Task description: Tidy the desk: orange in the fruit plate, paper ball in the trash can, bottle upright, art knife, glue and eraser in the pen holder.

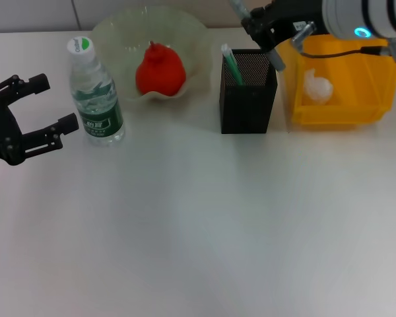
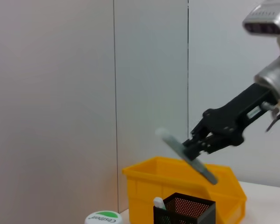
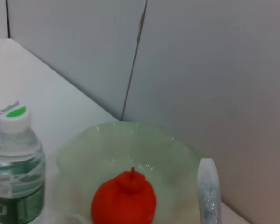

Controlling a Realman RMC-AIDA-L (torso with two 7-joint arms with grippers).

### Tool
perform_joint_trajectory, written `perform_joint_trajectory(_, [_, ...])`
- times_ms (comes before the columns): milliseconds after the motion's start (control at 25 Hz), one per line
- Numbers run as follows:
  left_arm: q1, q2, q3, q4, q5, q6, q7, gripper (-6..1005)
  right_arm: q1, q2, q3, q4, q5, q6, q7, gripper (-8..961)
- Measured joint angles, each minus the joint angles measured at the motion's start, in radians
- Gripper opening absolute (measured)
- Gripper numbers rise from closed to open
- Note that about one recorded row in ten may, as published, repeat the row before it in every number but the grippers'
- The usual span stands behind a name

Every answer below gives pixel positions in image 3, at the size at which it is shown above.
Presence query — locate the red-orange toy orange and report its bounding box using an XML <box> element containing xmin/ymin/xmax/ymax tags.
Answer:
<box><xmin>91</xmin><ymin>167</ymin><xmax>157</xmax><ymax>224</ymax></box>

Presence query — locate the grey marker pen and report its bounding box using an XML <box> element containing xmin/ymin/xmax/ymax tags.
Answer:
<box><xmin>197</xmin><ymin>158</ymin><xmax>222</xmax><ymax>224</ymax></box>

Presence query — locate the clear water bottle green label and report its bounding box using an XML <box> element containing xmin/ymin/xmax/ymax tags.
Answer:
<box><xmin>0</xmin><ymin>100</ymin><xmax>46</xmax><ymax>224</ymax></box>

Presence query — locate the green glass fruit plate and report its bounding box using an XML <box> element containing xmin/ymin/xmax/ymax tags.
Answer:
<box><xmin>55</xmin><ymin>121</ymin><xmax>203</xmax><ymax>224</ymax></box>

